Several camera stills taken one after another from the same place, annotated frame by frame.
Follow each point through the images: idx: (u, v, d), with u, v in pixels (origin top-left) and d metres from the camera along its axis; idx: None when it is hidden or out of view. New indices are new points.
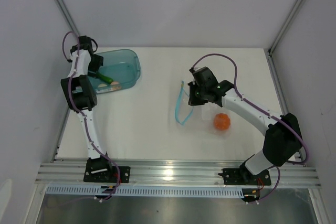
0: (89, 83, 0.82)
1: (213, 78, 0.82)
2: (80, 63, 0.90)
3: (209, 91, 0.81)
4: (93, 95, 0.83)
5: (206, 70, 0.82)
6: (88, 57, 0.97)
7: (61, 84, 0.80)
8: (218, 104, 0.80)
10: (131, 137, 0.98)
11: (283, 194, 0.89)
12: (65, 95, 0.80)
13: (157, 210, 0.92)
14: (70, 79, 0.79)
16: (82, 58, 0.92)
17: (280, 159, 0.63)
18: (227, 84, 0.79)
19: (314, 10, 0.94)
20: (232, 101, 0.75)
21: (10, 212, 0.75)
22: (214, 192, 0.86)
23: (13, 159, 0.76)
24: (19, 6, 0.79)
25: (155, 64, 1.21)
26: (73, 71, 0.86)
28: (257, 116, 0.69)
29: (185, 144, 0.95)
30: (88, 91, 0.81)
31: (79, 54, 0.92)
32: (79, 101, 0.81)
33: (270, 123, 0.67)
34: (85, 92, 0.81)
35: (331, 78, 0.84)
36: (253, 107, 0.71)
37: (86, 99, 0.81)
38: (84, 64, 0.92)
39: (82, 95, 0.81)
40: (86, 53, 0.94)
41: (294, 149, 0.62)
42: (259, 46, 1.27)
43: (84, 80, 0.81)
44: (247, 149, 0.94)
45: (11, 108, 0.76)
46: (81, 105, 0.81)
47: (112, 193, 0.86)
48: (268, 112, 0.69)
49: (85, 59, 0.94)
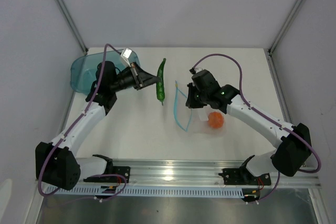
0: (71, 160, 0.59)
1: (214, 82, 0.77)
2: (77, 124, 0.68)
3: (212, 97, 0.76)
4: (72, 177, 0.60)
5: (206, 74, 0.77)
6: (99, 113, 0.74)
7: (36, 150, 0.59)
8: (222, 110, 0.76)
10: (131, 137, 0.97)
11: (283, 193, 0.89)
12: (38, 164, 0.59)
13: (157, 210, 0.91)
14: (51, 150, 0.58)
16: (86, 118, 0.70)
17: (292, 170, 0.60)
18: (231, 90, 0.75)
19: (314, 11, 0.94)
20: (240, 110, 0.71)
21: (10, 212, 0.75)
22: (214, 192, 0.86)
23: (13, 159, 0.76)
24: (18, 5, 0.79)
25: (156, 64, 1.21)
26: (61, 137, 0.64)
28: (268, 127, 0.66)
29: (185, 145, 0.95)
30: (63, 172, 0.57)
31: (86, 113, 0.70)
32: (51, 179, 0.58)
33: (282, 135, 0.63)
34: (61, 171, 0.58)
35: (331, 78, 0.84)
36: (262, 117, 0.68)
37: (60, 180, 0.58)
38: (85, 128, 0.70)
39: (56, 173, 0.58)
40: (95, 112, 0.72)
41: (304, 158, 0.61)
42: (258, 46, 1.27)
43: (63, 157, 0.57)
44: (247, 148, 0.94)
45: (12, 108, 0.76)
46: (52, 183, 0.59)
47: (120, 191, 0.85)
48: (280, 123, 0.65)
49: (91, 119, 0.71)
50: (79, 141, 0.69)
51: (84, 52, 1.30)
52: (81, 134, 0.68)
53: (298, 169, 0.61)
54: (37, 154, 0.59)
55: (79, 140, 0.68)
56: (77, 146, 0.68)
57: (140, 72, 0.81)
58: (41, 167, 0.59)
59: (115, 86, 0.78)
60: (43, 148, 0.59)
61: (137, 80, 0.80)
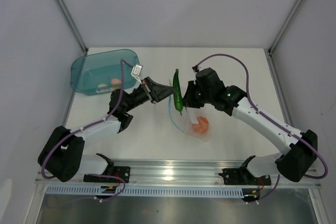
0: (79, 152, 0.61)
1: (220, 83, 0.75)
2: (96, 125, 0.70)
3: (217, 98, 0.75)
4: (71, 170, 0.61)
5: (212, 74, 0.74)
6: (114, 128, 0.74)
7: (55, 130, 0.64)
8: (227, 112, 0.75)
10: (130, 137, 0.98)
11: (283, 193, 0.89)
12: (47, 145, 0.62)
13: (157, 210, 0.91)
14: (69, 134, 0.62)
16: (104, 124, 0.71)
17: (298, 176, 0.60)
18: (238, 92, 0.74)
19: (314, 10, 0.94)
20: (247, 113, 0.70)
21: (10, 212, 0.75)
22: (214, 192, 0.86)
23: (13, 159, 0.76)
24: (18, 5, 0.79)
25: (155, 64, 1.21)
26: (79, 128, 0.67)
28: (276, 133, 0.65)
29: (186, 145, 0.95)
30: (67, 160, 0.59)
31: (105, 120, 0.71)
32: (52, 162, 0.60)
33: (291, 141, 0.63)
34: (66, 158, 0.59)
35: (331, 78, 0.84)
36: (271, 123, 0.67)
37: (60, 167, 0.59)
38: (102, 132, 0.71)
39: (60, 159, 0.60)
40: (113, 123, 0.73)
41: (310, 164, 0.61)
42: (258, 46, 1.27)
43: (74, 145, 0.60)
44: (247, 148, 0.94)
45: (12, 108, 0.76)
46: (51, 167, 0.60)
47: (121, 191, 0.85)
48: (289, 130, 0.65)
49: (108, 128, 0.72)
50: (91, 141, 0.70)
51: (84, 52, 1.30)
52: (96, 136, 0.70)
53: (304, 174, 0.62)
54: (51, 136, 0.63)
55: (90, 141, 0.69)
56: (86, 146, 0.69)
57: (155, 86, 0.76)
58: (49, 149, 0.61)
59: (130, 106, 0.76)
60: (59, 132, 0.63)
61: (150, 95, 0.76)
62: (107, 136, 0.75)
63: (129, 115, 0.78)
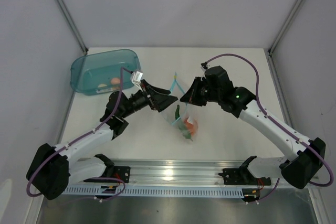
0: (64, 171, 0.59)
1: (229, 83, 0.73)
2: (84, 138, 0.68)
3: (225, 99, 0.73)
4: (58, 188, 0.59)
5: (222, 73, 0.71)
6: (105, 137, 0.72)
7: (41, 147, 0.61)
8: (234, 114, 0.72)
10: (130, 137, 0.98)
11: (282, 193, 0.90)
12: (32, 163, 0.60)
13: (157, 210, 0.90)
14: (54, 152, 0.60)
16: (95, 135, 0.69)
17: (302, 182, 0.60)
18: (247, 94, 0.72)
19: (314, 10, 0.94)
20: (254, 117, 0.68)
21: (10, 212, 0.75)
22: (214, 192, 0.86)
23: (13, 159, 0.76)
24: (18, 5, 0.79)
25: (155, 65, 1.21)
26: (64, 146, 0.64)
28: (284, 139, 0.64)
29: (185, 145, 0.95)
30: (53, 179, 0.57)
31: (95, 130, 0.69)
32: (38, 181, 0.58)
33: (298, 149, 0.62)
34: (51, 178, 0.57)
35: (331, 78, 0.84)
36: (280, 128, 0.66)
37: (45, 185, 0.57)
38: (91, 145, 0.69)
39: (45, 178, 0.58)
40: (103, 134, 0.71)
41: (315, 171, 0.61)
42: (258, 46, 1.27)
43: (59, 164, 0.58)
44: (247, 148, 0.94)
45: (12, 108, 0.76)
46: (37, 185, 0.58)
47: (121, 192, 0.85)
48: (297, 137, 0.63)
49: (98, 139, 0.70)
50: (80, 155, 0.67)
51: (84, 52, 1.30)
52: (85, 150, 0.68)
53: (308, 180, 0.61)
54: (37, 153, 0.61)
55: (79, 155, 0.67)
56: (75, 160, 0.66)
57: (155, 93, 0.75)
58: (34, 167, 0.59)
59: (128, 110, 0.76)
60: (45, 150, 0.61)
61: (151, 102, 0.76)
62: (100, 145, 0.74)
63: (125, 121, 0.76)
